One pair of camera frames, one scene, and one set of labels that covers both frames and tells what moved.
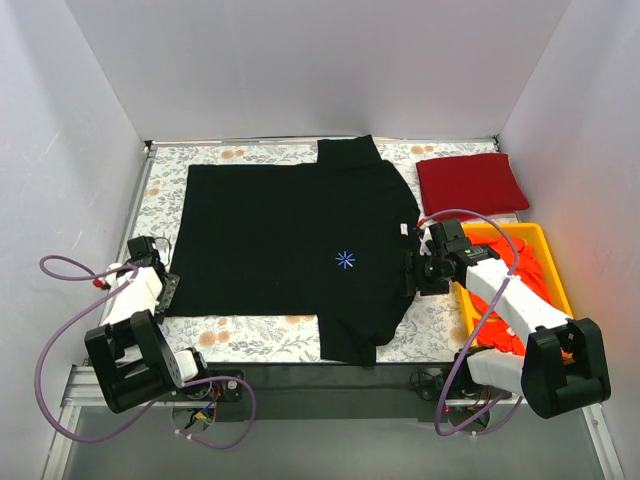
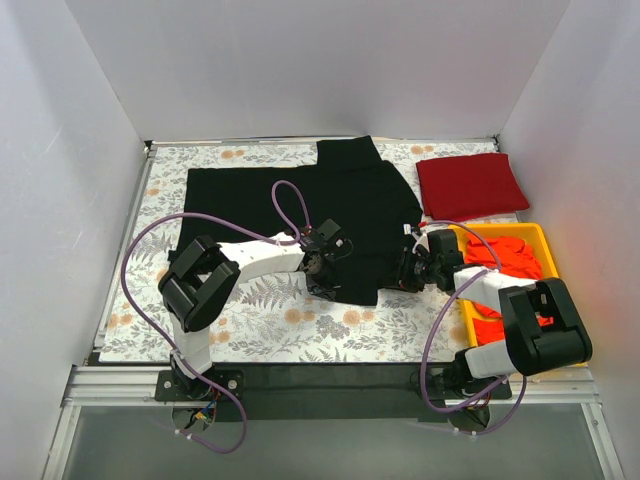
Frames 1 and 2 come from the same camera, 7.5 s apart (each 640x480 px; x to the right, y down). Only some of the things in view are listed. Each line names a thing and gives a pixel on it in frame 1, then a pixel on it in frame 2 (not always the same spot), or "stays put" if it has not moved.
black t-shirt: x=327 y=238 stays put
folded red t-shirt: x=481 y=183 stays put
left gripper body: x=167 y=288 to x=320 y=286
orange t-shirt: x=494 y=331 stays put
